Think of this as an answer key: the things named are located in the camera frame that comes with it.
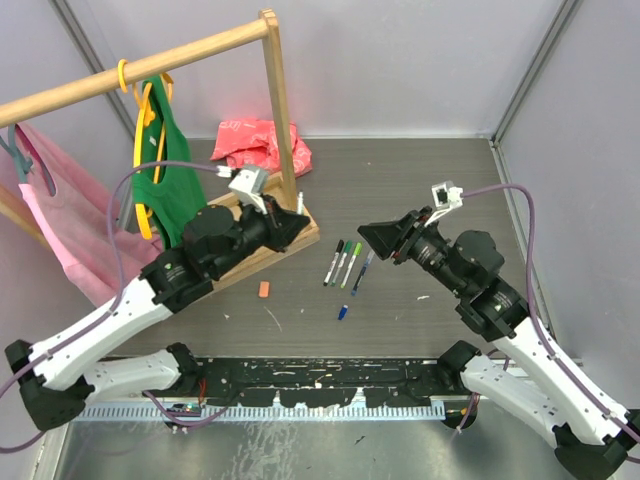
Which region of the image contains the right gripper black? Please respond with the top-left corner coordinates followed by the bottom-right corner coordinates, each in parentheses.
top-left (356, 205), bottom-right (466, 294)

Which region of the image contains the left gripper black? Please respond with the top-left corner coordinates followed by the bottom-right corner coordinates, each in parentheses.
top-left (211, 193), bottom-right (309, 279)

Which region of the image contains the blue pen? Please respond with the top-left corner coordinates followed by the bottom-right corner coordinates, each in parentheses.
top-left (351, 260), bottom-right (371, 296)

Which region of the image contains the white pen green tip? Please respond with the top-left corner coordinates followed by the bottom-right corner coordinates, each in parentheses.
top-left (340, 253), bottom-right (358, 288)

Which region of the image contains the white pen black tip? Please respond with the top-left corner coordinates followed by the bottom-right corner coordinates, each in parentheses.
top-left (323, 251), bottom-right (340, 286)

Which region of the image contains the orange eraser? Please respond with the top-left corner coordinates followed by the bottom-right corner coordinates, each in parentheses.
top-left (258, 281), bottom-right (270, 298)

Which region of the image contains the long white green pen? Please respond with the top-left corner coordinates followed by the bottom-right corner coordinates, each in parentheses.
top-left (330, 251), bottom-right (348, 286)

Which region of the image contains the blue pen cap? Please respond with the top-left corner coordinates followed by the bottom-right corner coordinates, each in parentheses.
top-left (338, 305), bottom-right (349, 321)

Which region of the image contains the short white pen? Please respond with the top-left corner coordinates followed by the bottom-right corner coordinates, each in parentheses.
top-left (296, 191), bottom-right (304, 215)

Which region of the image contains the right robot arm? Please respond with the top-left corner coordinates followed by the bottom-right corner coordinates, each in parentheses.
top-left (358, 208), bottom-right (639, 479)

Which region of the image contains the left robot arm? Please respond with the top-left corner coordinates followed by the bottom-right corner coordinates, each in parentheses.
top-left (5, 195), bottom-right (310, 431)

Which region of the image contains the red patterned cloth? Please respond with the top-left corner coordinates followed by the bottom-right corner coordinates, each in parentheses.
top-left (210, 118), bottom-right (312, 177)

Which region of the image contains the green tank top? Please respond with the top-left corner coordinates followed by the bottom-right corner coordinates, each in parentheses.
top-left (131, 73), bottom-right (206, 249)

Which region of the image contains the yellow plastic hanger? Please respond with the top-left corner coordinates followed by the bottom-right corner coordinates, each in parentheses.
top-left (116, 58), bottom-right (175, 241)

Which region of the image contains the wooden clothes rack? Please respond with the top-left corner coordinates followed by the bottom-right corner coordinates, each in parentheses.
top-left (0, 8), bottom-right (320, 296)

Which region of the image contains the pink shirt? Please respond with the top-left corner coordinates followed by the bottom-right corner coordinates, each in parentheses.
top-left (13, 122), bottom-right (166, 307)

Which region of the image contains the grey blue hanger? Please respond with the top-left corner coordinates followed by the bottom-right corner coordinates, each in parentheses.
top-left (1, 124), bottom-right (56, 196)

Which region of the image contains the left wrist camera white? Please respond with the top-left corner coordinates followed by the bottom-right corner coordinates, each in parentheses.
top-left (229, 165), bottom-right (269, 214)

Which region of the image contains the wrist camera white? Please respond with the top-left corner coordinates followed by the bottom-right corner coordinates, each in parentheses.
top-left (425, 181), bottom-right (464, 226)
top-left (229, 165), bottom-right (269, 214)

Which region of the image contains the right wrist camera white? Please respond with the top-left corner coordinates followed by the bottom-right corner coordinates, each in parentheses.
top-left (425, 181), bottom-right (464, 226)

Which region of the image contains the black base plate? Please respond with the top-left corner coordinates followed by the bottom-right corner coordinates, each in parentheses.
top-left (142, 355), bottom-right (481, 407)

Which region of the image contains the white cable duct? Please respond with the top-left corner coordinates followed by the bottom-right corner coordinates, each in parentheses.
top-left (75, 398), bottom-right (446, 422)

